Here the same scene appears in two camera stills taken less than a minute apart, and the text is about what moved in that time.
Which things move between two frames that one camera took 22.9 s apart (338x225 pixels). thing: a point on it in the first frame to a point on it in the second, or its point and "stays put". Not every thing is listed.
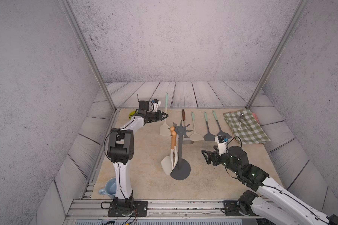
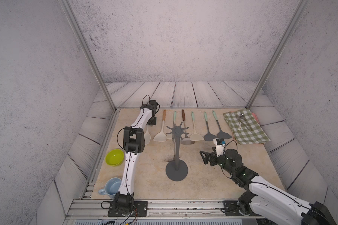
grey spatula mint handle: (221, 132) stays put
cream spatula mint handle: (165, 130) to (174, 117)
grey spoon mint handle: (208, 137) stays put
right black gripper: (211, 153) stays put
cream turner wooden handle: (167, 162) to (161, 136)
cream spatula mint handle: (195, 136) stays put
